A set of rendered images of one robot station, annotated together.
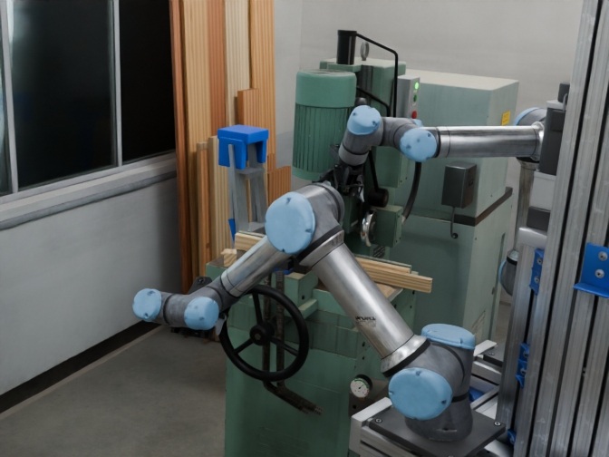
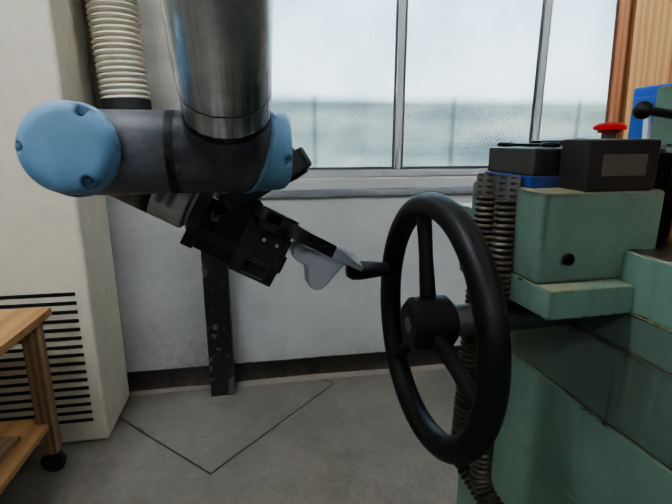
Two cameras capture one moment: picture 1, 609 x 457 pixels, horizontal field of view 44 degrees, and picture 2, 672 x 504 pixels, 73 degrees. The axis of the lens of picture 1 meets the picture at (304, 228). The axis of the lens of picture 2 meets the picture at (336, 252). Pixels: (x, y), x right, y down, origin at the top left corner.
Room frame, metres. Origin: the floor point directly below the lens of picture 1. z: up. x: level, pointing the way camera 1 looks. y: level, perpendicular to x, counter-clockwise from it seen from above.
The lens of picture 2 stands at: (1.57, -0.21, 1.01)
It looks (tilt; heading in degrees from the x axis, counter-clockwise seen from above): 14 degrees down; 53
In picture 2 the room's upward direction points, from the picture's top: straight up
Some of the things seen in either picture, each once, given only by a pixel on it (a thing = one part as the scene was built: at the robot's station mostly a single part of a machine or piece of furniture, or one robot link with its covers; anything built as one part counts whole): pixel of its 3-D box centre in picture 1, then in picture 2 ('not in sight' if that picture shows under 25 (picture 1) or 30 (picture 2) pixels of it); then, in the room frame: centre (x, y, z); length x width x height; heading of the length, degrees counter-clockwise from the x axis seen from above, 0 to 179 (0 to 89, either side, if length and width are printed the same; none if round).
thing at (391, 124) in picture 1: (401, 133); not in sight; (1.91, -0.23, 1.40); 0.11 x 0.11 x 0.08; 11
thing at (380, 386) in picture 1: (369, 399); not in sight; (2.01, -0.22, 0.58); 0.12 x 0.08 x 0.08; 155
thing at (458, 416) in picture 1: (440, 403); not in sight; (1.51, -0.32, 0.87); 0.15 x 0.15 x 0.10
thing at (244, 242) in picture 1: (317, 257); not in sight; (2.27, -0.05, 0.93); 0.60 x 0.02 x 0.05; 65
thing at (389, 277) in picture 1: (341, 267); not in sight; (2.21, -0.12, 0.92); 0.58 x 0.02 x 0.04; 65
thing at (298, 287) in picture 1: (286, 281); (554, 224); (2.08, 0.04, 0.92); 0.15 x 0.13 x 0.09; 65
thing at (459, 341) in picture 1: (445, 356); not in sight; (1.50, -0.32, 0.98); 0.13 x 0.12 x 0.14; 154
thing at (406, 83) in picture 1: (404, 102); not in sight; (2.48, -0.30, 1.40); 0.10 x 0.06 x 0.16; 155
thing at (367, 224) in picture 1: (370, 228); not in sight; (2.31, -0.21, 1.02); 0.12 x 0.03 x 0.12; 155
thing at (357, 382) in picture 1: (361, 388); not in sight; (1.95, -0.19, 0.65); 0.06 x 0.04 x 0.08; 65
